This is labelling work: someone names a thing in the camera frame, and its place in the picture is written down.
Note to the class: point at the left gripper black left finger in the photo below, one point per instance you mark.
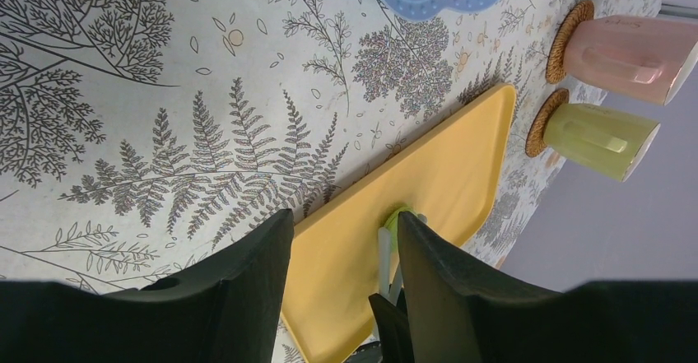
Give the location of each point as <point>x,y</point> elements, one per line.
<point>225,308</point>

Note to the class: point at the green ceramic mug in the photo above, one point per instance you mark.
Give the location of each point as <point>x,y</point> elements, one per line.
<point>608,141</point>

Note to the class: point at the green macaron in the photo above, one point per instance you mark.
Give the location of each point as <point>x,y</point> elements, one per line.
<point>391,224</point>

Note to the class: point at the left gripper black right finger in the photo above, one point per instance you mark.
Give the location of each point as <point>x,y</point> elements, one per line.
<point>461,309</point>

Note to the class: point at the pink ceramic mug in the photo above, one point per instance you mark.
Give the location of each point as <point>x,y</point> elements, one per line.
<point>644,58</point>

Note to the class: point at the yellow serving tray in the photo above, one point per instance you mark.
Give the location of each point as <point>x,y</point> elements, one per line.
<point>344,252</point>

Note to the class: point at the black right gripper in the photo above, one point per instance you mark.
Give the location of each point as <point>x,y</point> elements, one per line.
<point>394,344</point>

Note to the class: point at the floral tablecloth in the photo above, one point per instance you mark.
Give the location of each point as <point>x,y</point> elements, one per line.
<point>139,137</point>

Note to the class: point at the woven rattan coaster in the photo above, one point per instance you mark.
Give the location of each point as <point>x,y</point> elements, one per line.
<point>580,12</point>
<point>535,144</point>

